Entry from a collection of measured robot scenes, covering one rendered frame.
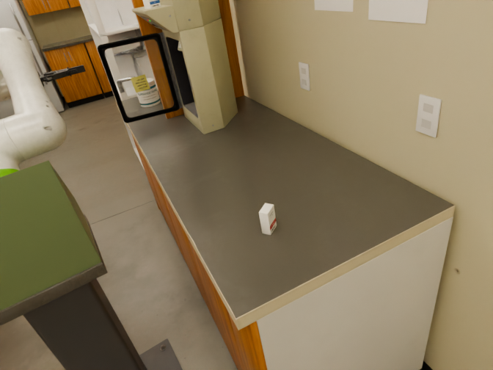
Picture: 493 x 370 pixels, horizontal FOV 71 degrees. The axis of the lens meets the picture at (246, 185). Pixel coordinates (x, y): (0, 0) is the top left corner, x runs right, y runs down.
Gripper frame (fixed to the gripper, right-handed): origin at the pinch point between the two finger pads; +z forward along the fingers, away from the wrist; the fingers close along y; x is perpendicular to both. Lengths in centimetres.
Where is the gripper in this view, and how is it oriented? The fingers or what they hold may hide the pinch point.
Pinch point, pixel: (77, 70)
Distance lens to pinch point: 195.1
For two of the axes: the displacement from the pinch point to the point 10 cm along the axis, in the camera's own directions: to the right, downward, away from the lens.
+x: 1.6, 8.4, 5.2
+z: 8.9, -3.5, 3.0
